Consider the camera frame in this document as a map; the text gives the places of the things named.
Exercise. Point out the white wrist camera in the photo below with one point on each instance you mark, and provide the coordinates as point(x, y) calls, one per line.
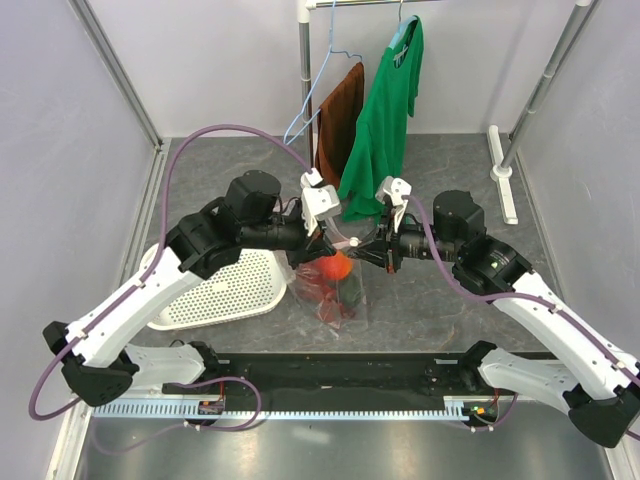
point(320, 200)
point(396, 190)

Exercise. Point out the slotted cable duct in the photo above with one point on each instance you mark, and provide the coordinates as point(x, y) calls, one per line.
point(184, 409)

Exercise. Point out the green t-shirt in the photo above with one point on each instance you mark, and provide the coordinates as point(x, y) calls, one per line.
point(381, 127)

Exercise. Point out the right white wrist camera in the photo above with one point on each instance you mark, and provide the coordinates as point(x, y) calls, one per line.
point(396, 190)

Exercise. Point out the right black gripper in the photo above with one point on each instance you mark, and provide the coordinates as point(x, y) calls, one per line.
point(384, 254)

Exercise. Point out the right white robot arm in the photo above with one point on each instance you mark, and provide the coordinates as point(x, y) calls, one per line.
point(596, 385)

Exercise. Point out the metal clothes rack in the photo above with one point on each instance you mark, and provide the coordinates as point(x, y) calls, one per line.
point(502, 159)

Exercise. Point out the light blue clothes hanger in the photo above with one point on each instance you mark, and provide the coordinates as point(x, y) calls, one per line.
point(402, 25)

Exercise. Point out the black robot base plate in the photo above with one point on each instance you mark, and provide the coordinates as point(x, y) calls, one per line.
point(352, 381)

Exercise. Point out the white perforated plastic basket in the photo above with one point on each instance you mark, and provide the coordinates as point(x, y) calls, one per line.
point(253, 286)

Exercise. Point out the brown hanging cloth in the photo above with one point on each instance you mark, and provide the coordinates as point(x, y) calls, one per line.
point(336, 123)

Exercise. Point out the green toy avocado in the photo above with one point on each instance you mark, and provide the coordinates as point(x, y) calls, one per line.
point(350, 292)

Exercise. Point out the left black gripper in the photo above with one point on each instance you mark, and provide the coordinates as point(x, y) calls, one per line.
point(309, 248)

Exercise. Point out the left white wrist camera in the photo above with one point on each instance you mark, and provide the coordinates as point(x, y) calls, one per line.
point(320, 200)

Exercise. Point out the red toy lobster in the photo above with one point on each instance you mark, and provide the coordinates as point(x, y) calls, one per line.
point(321, 297)

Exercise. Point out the red toy tomato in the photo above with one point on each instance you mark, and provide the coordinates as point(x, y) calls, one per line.
point(336, 267)

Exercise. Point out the clear zip top bag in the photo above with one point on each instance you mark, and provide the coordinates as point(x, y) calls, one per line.
point(341, 242)

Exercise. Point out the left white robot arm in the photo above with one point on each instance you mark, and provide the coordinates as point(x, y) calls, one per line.
point(99, 361)

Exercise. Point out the blue wire hanger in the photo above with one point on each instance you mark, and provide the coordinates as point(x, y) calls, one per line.
point(302, 123)

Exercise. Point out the aluminium frame post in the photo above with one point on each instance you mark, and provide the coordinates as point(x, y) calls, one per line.
point(99, 38)

